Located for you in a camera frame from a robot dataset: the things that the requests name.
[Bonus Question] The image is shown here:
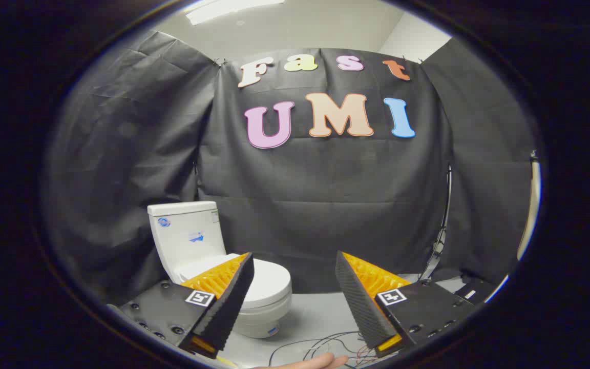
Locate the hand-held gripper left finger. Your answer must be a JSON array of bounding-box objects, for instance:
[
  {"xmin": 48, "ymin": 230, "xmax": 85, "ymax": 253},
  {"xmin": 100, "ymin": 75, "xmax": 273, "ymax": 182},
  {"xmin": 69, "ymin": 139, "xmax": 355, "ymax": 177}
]
[{"xmin": 118, "ymin": 251, "xmax": 256, "ymax": 359}]

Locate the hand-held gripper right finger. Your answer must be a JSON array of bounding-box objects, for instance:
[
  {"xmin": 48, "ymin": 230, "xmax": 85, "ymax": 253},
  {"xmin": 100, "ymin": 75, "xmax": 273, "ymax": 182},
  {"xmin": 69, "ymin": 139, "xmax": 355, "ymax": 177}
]
[{"xmin": 335, "ymin": 250, "xmax": 480, "ymax": 358}]

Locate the white toilet lid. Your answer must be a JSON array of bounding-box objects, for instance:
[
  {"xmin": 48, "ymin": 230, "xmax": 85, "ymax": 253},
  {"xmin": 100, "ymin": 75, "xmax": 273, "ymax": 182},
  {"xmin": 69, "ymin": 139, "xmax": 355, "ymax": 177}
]
[{"xmin": 175, "ymin": 253, "xmax": 292, "ymax": 308}]

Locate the white toilet seat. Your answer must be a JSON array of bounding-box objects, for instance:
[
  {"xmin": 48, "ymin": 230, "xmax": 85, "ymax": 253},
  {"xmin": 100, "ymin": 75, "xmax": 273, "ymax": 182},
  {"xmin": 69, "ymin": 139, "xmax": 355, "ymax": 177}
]
[{"xmin": 239, "ymin": 295, "xmax": 292, "ymax": 314}]

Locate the white ceramic toilet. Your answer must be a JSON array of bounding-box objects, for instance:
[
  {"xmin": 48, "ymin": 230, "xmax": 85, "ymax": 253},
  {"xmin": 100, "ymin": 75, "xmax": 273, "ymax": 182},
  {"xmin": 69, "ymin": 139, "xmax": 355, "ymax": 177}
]
[{"xmin": 147, "ymin": 201, "xmax": 293, "ymax": 339}]

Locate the white ceramic tank cover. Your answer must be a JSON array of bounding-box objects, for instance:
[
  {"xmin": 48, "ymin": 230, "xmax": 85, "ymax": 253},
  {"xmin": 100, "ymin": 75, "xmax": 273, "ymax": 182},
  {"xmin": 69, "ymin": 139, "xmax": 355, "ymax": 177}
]
[{"xmin": 147, "ymin": 201, "xmax": 218, "ymax": 217}]

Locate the black backdrop cloth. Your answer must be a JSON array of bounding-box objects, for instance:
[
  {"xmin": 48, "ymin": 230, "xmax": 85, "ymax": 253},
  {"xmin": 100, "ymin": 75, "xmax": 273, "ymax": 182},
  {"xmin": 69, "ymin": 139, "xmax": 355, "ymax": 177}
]
[{"xmin": 44, "ymin": 28, "xmax": 536, "ymax": 303}]

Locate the black box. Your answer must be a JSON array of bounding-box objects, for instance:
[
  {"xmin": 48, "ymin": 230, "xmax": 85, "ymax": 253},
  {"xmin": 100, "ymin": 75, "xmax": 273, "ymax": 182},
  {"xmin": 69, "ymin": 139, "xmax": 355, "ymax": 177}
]
[{"xmin": 456, "ymin": 277, "xmax": 495, "ymax": 304}]

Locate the thin black stand pole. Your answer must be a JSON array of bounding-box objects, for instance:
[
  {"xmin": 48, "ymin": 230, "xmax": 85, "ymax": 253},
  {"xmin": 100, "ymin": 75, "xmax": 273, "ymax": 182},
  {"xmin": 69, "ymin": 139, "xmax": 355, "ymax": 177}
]
[{"xmin": 419, "ymin": 163, "xmax": 453, "ymax": 283}]

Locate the tangle of thin cables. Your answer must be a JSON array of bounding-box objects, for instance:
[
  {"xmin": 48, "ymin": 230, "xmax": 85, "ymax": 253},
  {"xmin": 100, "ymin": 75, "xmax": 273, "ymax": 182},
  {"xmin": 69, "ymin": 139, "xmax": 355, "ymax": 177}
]
[{"xmin": 268, "ymin": 331, "xmax": 393, "ymax": 368}]

